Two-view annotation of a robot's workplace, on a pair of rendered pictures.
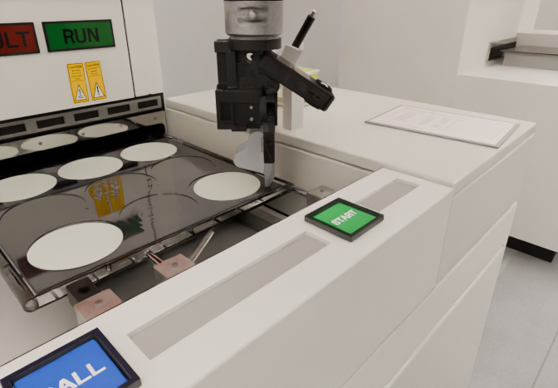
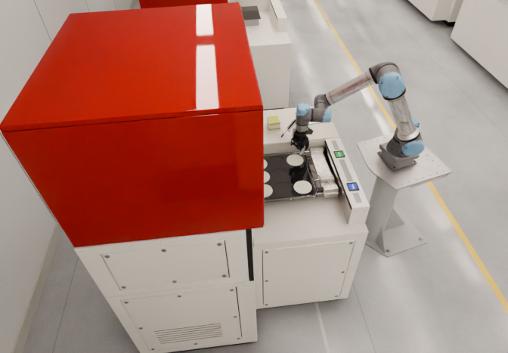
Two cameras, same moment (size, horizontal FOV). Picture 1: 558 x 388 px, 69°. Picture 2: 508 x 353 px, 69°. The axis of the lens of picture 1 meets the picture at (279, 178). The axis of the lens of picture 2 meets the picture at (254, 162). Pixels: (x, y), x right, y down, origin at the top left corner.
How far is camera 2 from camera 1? 1.97 m
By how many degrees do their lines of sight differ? 44
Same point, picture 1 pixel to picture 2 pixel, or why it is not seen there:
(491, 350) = not seen: hidden behind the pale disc
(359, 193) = (332, 147)
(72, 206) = (283, 184)
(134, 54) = not seen: hidden behind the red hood
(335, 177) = (312, 144)
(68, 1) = not seen: hidden behind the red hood
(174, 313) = (345, 178)
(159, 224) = (304, 174)
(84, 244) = (304, 186)
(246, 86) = (302, 138)
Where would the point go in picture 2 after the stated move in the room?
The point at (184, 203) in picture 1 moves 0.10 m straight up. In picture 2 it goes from (297, 168) to (298, 156)
